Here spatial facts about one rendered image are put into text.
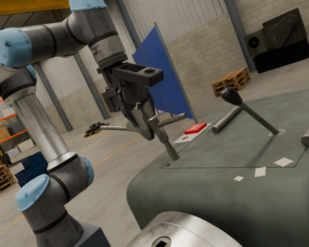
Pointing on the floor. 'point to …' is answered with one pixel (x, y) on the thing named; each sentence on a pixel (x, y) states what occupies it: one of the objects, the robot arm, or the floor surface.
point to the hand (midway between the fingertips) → (151, 134)
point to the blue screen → (174, 93)
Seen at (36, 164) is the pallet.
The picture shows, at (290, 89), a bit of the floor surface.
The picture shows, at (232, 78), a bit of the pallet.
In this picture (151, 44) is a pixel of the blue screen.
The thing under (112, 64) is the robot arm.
